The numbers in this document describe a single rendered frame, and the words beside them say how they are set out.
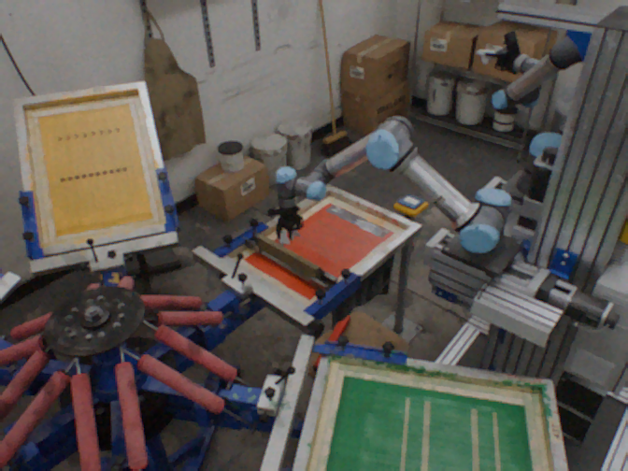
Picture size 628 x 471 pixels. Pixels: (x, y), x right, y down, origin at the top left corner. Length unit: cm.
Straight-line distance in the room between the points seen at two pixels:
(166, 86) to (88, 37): 62
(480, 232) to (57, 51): 277
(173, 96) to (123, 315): 257
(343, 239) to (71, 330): 128
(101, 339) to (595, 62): 166
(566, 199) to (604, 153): 20
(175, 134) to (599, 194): 307
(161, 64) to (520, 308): 295
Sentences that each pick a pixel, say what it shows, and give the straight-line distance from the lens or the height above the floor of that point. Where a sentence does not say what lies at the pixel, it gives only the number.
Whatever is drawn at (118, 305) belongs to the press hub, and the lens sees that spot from 183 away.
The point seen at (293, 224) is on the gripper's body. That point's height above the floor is 123.
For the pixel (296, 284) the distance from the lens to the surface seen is 229.
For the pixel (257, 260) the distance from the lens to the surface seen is 243.
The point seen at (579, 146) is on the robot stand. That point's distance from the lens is 191.
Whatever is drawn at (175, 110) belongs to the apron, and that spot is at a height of 88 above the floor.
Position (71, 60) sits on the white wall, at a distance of 376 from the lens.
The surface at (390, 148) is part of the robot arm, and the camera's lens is 172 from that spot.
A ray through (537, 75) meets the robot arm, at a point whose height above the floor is 172.
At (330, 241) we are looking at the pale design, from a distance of 251.
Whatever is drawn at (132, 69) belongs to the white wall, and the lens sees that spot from 397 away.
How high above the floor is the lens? 250
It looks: 38 degrees down
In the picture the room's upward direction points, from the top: 2 degrees counter-clockwise
